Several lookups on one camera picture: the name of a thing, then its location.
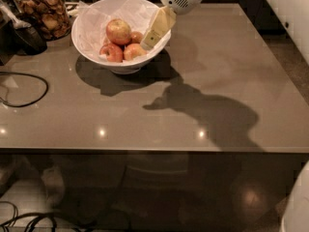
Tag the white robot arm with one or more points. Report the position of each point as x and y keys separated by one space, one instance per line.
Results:
x=294 y=16

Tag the white cloth on floor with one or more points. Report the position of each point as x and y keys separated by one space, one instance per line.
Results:
x=23 y=207

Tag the glass jar of dried chips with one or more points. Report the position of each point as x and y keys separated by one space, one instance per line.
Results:
x=51 y=16

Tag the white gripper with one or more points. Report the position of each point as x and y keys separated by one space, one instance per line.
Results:
x=158 y=11

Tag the black kitchen appliance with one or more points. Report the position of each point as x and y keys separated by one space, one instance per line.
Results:
x=26 y=34

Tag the front left red apple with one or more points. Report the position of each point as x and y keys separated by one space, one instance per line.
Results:
x=112 y=52

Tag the front right red apple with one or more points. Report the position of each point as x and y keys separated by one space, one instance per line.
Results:
x=134 y=50

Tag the red yellow apple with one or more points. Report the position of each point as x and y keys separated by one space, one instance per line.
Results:
x=118 y=31

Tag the white ceramic bowl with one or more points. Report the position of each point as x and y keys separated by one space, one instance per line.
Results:
x=87 y=33

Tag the back right red apple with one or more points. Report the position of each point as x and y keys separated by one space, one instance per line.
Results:
x=136 y=37

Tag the white paper bowl liner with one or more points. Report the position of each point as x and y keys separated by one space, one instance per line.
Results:
x=96 y=20

